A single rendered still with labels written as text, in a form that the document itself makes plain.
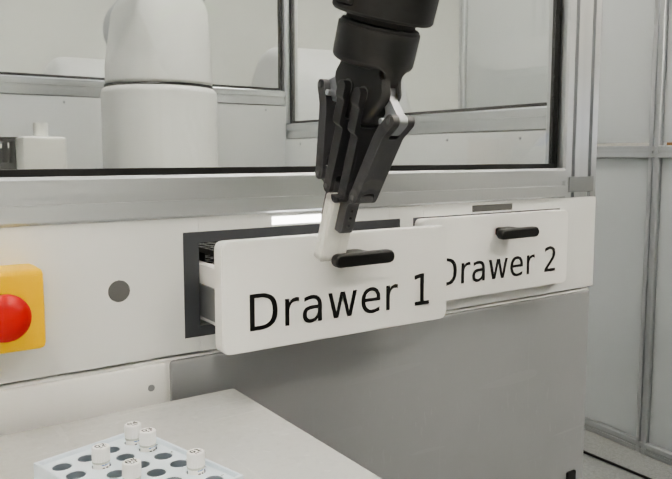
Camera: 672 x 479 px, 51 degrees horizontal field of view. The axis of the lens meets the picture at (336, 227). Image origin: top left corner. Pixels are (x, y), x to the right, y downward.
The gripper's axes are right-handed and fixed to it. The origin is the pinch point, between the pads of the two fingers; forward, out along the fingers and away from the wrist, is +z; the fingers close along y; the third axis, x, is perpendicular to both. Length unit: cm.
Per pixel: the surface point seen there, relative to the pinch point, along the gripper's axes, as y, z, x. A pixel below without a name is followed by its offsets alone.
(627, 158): -83, 24, 180
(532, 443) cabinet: 2, 39, 45
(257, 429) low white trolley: 8.4, 16.0, -10.3
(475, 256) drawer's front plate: -6.9, 9.5, 29.7
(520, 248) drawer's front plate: -7.0, 9.1, 38.7
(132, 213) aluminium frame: -11.2, 2.7, -16.8
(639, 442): -39, 111, 177
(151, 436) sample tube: 13.3, 9.3, -22.7
